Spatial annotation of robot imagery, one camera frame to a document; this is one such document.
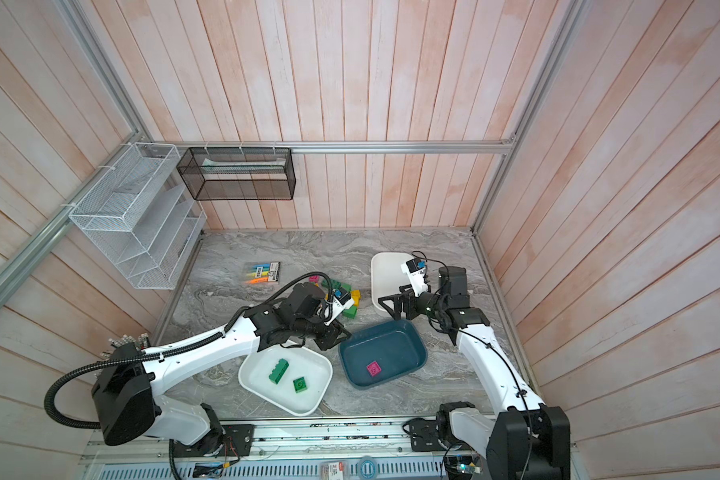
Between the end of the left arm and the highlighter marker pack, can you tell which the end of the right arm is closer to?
the end of the left arm

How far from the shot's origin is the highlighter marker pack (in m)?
1.06

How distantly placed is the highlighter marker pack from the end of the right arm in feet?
1.65

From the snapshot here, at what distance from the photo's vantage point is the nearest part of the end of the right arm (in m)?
0.59
